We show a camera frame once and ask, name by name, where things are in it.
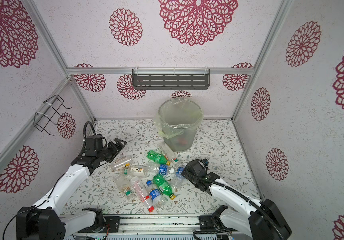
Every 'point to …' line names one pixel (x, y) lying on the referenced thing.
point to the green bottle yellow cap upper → (159, 158)
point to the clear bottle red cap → (142, 192)
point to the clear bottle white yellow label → (135, 171)
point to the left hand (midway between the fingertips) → (122, 148)
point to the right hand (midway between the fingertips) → (186, 172)
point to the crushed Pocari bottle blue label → (153, 168)
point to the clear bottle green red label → (167, 151)
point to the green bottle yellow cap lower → (164, 186)
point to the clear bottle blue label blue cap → (156, 196)
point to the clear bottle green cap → (124, 184)
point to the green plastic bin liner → (176, 115)
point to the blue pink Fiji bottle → (181, 141)
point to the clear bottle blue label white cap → (178, 179)
